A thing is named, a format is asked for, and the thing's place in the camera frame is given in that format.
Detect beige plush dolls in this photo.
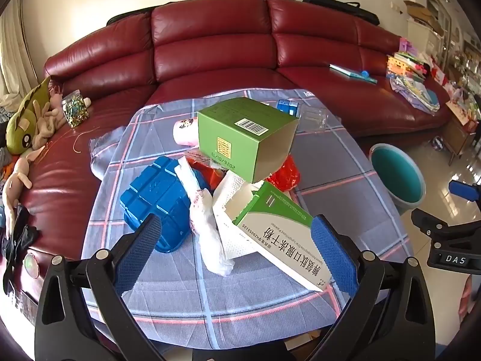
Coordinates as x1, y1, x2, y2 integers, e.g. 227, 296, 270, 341
32, 90, 93, 151

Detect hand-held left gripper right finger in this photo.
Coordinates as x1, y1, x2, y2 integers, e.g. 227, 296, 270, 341
311, 214, 437, 361

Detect dark clothes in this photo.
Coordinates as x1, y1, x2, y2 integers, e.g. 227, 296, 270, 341
0, 205, 40, 294

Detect blue plastic tray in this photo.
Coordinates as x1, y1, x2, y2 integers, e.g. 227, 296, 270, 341
120, 155, 211, 254

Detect teal book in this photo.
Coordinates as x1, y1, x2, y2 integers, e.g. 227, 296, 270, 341
329, 64, 377, 84

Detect long black bag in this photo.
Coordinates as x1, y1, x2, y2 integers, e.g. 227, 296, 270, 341
302, 0, 380, 26

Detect teal trash bin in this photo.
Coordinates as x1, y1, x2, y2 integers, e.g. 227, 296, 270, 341
369, 143, 426, 216

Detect pink paper cup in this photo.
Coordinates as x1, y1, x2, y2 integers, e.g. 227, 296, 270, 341
173, 118, 200, 147

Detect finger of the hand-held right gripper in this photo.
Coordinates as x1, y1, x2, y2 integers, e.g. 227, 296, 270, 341
449, 180, 481, 202
411, 208, 448, 238

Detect white plastic wrapper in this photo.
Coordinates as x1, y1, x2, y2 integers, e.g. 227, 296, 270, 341
175, 156, 235, 276

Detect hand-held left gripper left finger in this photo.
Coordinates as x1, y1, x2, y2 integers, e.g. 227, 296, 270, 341
35, 214, 166, 361

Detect red plastic bag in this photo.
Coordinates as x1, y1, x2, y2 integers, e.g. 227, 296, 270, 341
186, 154, 301, 192

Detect wooden side table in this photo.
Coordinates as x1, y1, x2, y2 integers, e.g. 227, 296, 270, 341
441, 101, 479, 166

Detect open cardboard box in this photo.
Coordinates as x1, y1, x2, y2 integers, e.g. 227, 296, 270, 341
404, 0, 444, 34

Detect pink plush toy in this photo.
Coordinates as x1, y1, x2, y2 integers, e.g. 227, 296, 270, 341
0, 147, 46, 211

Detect green cardboard box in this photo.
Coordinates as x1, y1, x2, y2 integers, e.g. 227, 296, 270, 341
197, 97, 300, 184

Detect red leather sofa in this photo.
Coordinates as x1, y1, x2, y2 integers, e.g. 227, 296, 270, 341
15, 0, 453, 305

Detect green and white medicine box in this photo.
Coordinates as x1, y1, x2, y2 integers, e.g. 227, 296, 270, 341
223, 180, 333, 292

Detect grey plaid tablecloth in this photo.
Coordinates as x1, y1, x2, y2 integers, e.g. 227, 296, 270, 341
81, 88, 414, 350

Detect pile of clothes and papers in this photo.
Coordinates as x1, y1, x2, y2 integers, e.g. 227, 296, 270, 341
387, 38, 440, 115

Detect green plush toy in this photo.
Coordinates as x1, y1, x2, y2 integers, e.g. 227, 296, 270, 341
5, 76, 51, 155

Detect jar of colourful beads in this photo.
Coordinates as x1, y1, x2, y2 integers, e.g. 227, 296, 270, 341
60, 89, 91, 128

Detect clear plastic bottle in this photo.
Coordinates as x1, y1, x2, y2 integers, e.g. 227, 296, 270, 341
277, 98, 328, 133

